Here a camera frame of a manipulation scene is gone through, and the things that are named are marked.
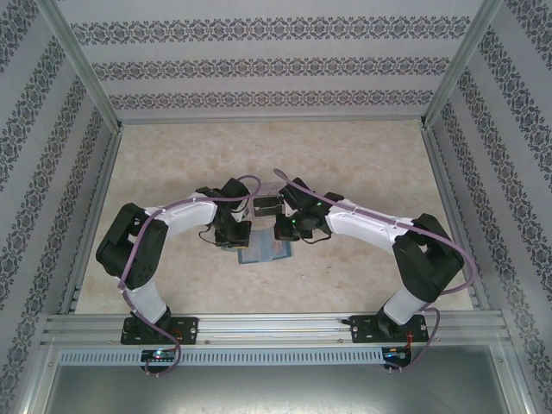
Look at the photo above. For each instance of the blue leather card holder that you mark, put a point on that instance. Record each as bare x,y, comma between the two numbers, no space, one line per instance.
259,250

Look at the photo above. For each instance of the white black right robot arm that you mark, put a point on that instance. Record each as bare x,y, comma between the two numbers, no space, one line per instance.
362,224

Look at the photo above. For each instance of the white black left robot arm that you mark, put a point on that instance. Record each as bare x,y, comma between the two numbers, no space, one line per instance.
185,217

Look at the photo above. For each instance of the clear acrylic card box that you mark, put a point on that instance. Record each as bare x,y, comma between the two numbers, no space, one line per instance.
267,210

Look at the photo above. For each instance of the circuit board with green light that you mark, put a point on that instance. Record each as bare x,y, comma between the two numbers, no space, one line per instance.
157,355

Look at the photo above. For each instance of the grey metal sheet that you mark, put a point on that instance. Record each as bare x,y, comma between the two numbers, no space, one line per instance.
276,388

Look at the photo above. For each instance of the small circuit board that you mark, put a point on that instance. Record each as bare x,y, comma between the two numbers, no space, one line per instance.
397,353

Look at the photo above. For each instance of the aluminium mounting rail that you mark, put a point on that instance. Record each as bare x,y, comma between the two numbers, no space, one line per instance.
276,330

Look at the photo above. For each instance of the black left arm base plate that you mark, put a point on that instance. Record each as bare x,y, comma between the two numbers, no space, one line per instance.
185,330

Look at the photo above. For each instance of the aluminium table back rail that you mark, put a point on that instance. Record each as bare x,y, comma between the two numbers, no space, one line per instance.
271,118

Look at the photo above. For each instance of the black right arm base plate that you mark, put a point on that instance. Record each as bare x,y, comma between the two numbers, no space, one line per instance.
362,330

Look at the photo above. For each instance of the aluminium table side rail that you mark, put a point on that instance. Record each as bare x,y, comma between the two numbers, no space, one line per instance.
104,172
440,172

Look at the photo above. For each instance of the aluminium frame post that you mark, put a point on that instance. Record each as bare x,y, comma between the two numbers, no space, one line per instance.
466,60
77,60

